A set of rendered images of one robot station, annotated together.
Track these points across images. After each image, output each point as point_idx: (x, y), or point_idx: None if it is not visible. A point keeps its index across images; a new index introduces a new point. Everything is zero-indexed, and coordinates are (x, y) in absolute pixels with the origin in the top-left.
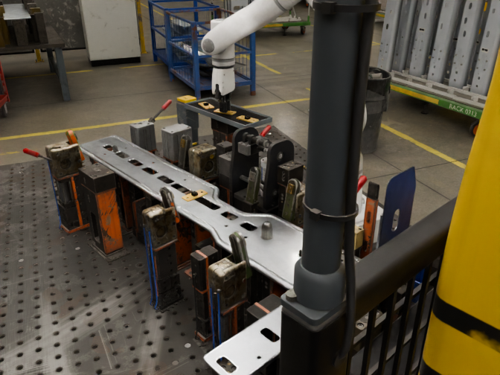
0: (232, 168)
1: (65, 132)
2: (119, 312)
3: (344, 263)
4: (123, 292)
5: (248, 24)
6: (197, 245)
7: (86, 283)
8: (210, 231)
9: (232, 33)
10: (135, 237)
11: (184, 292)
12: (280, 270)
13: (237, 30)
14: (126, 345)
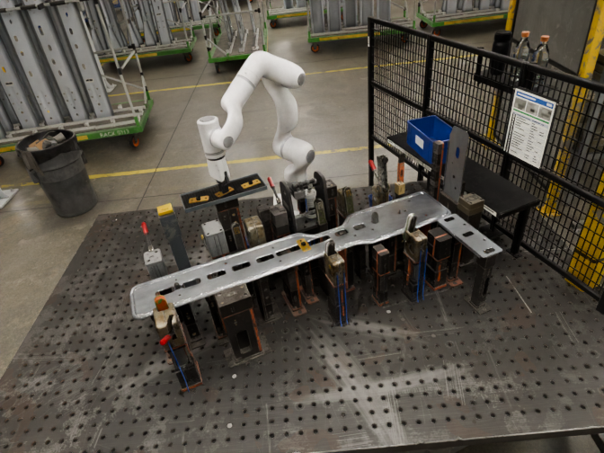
0: (294, 214)
1: (155, 302)
2: (341, 346)
3: (412, 200)
4: (318, 343)
5: (240, 111)
6: None
7: (295, 368)
8: (357, 243)
9: (241, 122)
10: None
11: None
12: None
13: (241, 119)
14: (379, 343)
